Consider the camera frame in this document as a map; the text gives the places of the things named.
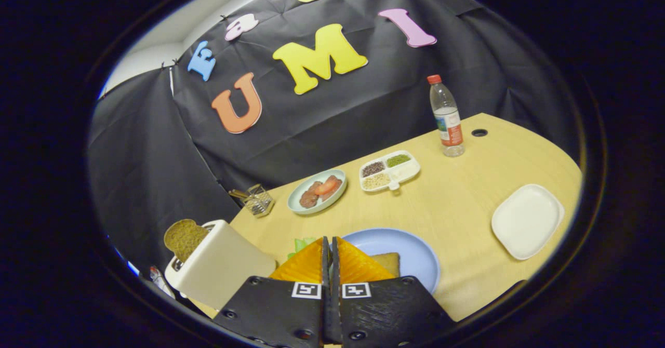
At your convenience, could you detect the white square plate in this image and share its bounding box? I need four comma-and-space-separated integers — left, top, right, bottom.
491, 184, 565, 261

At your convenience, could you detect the blue round plate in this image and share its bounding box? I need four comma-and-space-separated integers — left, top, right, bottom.
340, 228, 441, 294

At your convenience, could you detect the white divided seasoning tray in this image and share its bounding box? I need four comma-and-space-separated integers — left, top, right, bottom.
360, 150, 421, 192

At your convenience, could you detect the red tomato slice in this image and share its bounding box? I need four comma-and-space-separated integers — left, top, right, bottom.
314, 176, 343, 197

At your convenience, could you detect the white toaster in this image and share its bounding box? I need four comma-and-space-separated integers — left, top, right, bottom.
165, 220, 277, 311

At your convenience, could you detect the brown toast bread slice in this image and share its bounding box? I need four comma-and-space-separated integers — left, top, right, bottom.
164, 219, 209, 263

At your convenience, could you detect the clear plastic water bottle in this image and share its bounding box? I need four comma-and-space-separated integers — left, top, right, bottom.
427, 74, 465, 157

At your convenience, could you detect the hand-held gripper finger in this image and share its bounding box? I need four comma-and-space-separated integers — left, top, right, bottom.
330, 236, 457, 348
213, 236, 330, 348

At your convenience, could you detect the green lettuce leaf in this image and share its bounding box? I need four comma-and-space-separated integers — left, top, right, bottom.
287, 236, 323, 260

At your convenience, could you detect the brown meat slice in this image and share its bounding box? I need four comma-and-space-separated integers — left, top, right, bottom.
299, 182, 322, 209

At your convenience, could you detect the pale green round plate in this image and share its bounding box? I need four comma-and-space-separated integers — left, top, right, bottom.
287, 169, 348, 215

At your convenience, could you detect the square bread slice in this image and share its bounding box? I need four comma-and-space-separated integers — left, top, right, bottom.
371, 252, 401, 277

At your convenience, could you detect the metal wire basket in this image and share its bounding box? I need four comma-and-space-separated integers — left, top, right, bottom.
229, 183, 275, 218

